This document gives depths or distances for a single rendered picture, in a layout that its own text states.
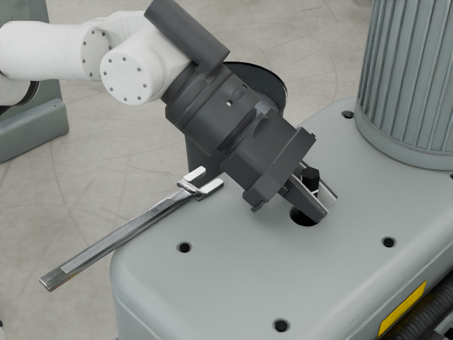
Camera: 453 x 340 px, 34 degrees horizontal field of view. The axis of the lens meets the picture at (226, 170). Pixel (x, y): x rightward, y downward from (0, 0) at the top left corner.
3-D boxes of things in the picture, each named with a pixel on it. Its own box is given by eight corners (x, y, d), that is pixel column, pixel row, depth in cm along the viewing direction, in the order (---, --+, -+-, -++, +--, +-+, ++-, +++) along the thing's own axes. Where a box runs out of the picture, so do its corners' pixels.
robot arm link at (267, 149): (288, 163, 90) (215, 98, 90) (331, 123, 83) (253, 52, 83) (239, 227, 82) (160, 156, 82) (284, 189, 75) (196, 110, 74)
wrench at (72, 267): (55, 299, 75) (54, 294, 75) (33, 278, 77) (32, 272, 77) (223, 186, 88) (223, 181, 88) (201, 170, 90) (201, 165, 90)
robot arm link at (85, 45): (170, 96, 79) (73, 90, 85) (207, 61, 86) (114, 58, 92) (158, 40, 76) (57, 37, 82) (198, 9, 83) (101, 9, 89)
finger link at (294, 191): (316, 221, 83) (276, 185, 83) (332, 209, 81) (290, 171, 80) (311, 230, 82) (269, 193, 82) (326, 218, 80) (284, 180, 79)
